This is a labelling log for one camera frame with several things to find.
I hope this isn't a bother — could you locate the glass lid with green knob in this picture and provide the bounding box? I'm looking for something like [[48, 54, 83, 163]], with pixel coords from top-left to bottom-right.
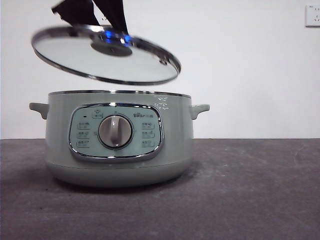
[[31, 24, 182, 86]]

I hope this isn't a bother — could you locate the sage green electric cooking pot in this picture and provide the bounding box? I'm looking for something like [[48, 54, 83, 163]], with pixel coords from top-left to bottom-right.
[[28, 90, 211, 189]]

